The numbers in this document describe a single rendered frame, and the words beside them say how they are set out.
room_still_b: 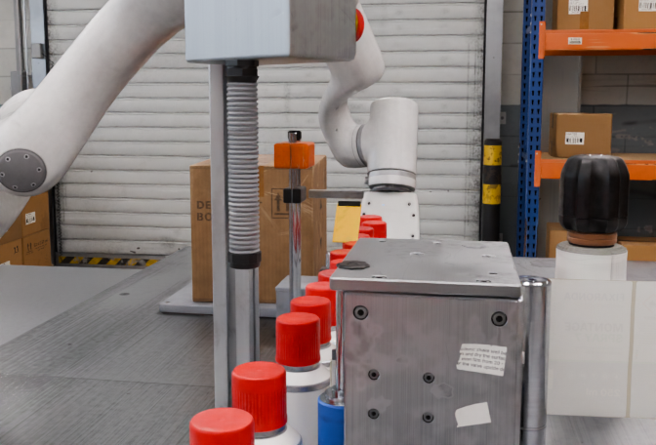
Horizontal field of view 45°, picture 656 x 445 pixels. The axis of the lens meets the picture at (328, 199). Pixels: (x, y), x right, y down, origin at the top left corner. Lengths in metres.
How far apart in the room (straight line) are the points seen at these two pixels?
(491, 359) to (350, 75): 0.85
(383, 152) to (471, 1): 3.95
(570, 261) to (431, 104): 4.22
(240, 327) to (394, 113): 0.54
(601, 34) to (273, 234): 3.27
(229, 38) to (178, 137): 4.71
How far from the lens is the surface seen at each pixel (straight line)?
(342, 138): 1.37
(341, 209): 0.95
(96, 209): 5.81
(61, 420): 1.13
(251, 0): 0.80
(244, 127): 0.79
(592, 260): 1.00
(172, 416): 1.10
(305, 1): 0.77
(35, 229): 5.36
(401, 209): 1.31
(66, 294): 1.80
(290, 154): 0.93
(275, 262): 1.53
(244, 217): 0.80
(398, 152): 1.32
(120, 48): 1.21
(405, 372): 0.47
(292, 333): 0.58
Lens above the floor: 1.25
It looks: 7 degrees down
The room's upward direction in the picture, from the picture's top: straight up
